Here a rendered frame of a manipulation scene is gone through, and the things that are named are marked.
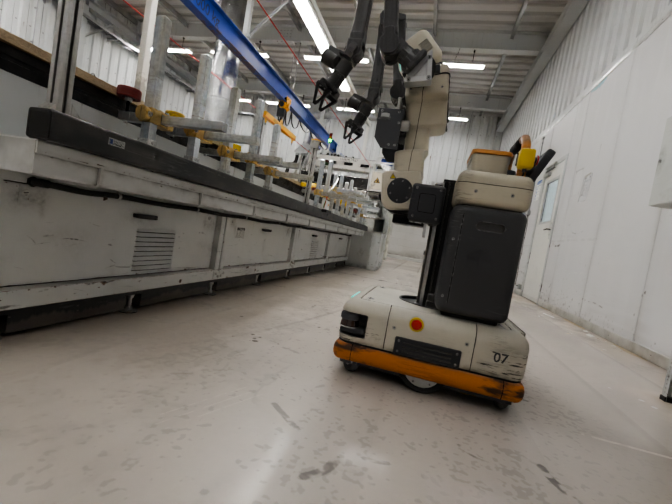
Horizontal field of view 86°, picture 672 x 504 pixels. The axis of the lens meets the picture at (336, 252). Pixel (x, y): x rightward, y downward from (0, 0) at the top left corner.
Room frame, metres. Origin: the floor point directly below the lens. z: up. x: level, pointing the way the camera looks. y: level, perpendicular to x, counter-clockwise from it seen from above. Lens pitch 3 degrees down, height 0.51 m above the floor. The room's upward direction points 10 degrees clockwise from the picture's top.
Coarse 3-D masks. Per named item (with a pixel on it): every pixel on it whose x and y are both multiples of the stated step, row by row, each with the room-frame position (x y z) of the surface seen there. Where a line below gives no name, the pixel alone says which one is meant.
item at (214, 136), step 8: (176, 128) 1.58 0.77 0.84; (184, 136) 1.59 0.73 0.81; (208, 136) 1.55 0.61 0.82; (216, 136) 1.54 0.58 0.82; (224, 136) 1.53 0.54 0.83; (232, 136) 1.52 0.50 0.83; (240, 136) 1.51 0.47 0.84; (248, 136) 1.50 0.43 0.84; (248, 144) 1.53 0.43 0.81; (256, 144) 1.50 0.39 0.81
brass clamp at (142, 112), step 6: (138, 108) 1.25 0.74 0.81; (144, 108) 1.24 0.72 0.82; (150, 108) 1.26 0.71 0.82; (138, 114) 1.25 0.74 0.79; (144, 114) 1.24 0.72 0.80; (150, 114) 1.25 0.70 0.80; (156, 114) 1.28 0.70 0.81; (162, 114) 1.31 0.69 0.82; (144, 120) 1.26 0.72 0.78; (150, 120) 1.26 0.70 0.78; (156, 120) 1.29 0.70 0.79; (162, 126) 1.32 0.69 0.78
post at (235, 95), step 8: (232, 88) 1.76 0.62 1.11; (232, 96) 1.76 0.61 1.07; (240, 96) 1.79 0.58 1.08; (232, 104) 1.76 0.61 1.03; (232, 112) 1.76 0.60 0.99; (232, 120) 1.76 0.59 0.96; (232, 128) 1.76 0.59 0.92; (224, 144) 1.76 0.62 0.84; (232, 144) 1.78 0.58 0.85; (224, 160) 1.76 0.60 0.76; (224, 168) 1.76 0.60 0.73
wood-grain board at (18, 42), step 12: (0, 36) 0.99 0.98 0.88; (12, 36) 1.02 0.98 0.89; (24, 48) 1.05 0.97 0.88; (36, 48) 1.08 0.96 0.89; (48, 60) 1.12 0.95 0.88; (84, 72) 1.23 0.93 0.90; (96, 84) 1.28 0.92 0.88; (108, 84) 1.32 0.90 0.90; (216, 144) 2.00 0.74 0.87; (288, 180) 3.04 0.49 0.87
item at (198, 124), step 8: (120, 112) 1.35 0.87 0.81; (128, 112) 1.34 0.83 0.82; (128, 120) 1.35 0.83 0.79; (136, 120) 1.34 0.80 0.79; (168, 120) 1.30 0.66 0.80; (176, 120) 1.30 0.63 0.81; (184, 120) 1.29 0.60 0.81; (192, 120) 1.28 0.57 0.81; (200, 120) 1.27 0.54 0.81; (208, 120) 1.27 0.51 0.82; (192, 128) 1.30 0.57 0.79; (200, 128) 1.28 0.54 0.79; (208, 128) 1.26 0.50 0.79; (216, 128) 1.26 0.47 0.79; (224, 128) 1.26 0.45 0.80
